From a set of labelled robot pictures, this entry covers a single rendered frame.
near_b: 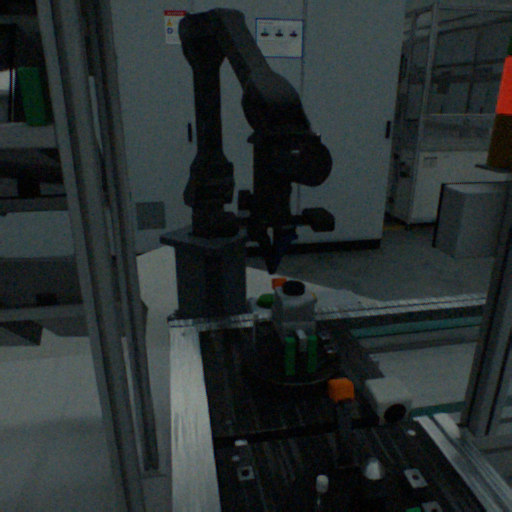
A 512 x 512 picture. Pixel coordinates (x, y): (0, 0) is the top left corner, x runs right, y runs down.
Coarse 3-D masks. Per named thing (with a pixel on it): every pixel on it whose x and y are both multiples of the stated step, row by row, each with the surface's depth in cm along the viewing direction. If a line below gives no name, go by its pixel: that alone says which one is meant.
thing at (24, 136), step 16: (0, 16) 37; (16, 16) 37; (32, 16) 37; (32, 32) 38; (0, 128) 25; (16, 128) 25; (32, 128) 25; (48, 128) 26; (0, 144) 25; (16, 144) 25; (32, 144) 26; (48, 144) 26; (0, 208) 42; (16, 208) 43; (32, 208) 43; (48, 208) 43; (64, 208) 44
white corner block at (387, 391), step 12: (372, 384) 54; (384, 384) 54; (396, 384) 54; (372, 396) 53; (384, 396) 52; (396, 396) 52; (408, 396) 52; (372, 408) 53; (384, 408) 51; (396, 408) 52; (408, 408) 52; (384, 420) 52; (396, 420) 52
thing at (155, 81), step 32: (128, 0) 290; (160, 0) 293; (128, 32) 297; (160, 32) 300; (128, 64) 304; (160, 64) 307; (128, 96) 311; (160, 96) 315; (192, 96) 319; (96, 128) 315; (128, 128) 319; (160, 128) 323; (192, 128) 327; (128, 160) 327; (160, 160) 331; (192, 160) 336; (160, 192) 340; (160, 224) 348
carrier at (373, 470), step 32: (224, 448) 47; (256, 448) 47; (288, 448) 47; (320, 448) 47; (384, 448) 47; (416, 448) 47; (224, 480) 43; (256, 480) 43; (288, 480) 43; (320, 480) 30; (352, 480) 41; (384, 480) 36; (416, 480) 39; (448, 480) 43
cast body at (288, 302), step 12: (276, 288) 58; (288, 288) 56; (300, 288) 56; (276, 300) 57; (288, 300) 55; (300, 300) 55; (312, 300) 55; (276, 312) 58; (288, 312) 55; (300, 312) 55; (312, 312) 56; (276, 324) 59; (288, 324) 55; (300, 324) 55; (312, 324) 56; (288, 336) 56; (300, 336) 54; (300, 348) 54
